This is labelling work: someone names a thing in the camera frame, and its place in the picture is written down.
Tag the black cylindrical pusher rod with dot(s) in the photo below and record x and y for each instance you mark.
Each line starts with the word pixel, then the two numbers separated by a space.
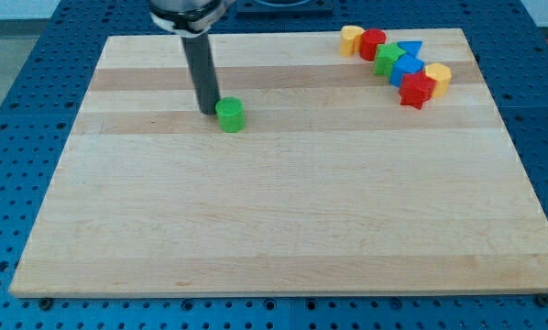
pixel 200 61

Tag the green cylinder block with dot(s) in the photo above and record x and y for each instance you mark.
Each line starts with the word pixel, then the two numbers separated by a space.
pixel 230 114

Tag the yellow heart block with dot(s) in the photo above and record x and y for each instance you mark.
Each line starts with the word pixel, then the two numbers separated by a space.
pixel 350 40

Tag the red cylinder block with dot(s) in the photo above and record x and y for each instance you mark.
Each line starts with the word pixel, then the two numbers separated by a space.
pixel 370 40

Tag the green star block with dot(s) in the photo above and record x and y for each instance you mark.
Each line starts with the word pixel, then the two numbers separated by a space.
pixel 387 55

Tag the wooden board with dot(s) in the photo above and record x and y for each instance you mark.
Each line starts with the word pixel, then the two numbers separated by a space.
pixel 333 188

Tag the blue cube block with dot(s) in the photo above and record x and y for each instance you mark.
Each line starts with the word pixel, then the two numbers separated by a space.
pixel 406 64

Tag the blue triangle block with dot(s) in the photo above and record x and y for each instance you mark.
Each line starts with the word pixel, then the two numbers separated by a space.
pixel 411 47

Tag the red star block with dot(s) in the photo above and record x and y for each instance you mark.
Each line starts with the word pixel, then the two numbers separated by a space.
pixel 416 89

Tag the yellow hexagon block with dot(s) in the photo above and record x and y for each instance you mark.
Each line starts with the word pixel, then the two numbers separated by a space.
pixel 442 75

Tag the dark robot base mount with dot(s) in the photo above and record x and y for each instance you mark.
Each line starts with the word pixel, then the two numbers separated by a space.
pixel 283 7

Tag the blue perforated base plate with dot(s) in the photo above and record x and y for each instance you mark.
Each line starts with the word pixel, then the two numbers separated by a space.
pixel 37 114

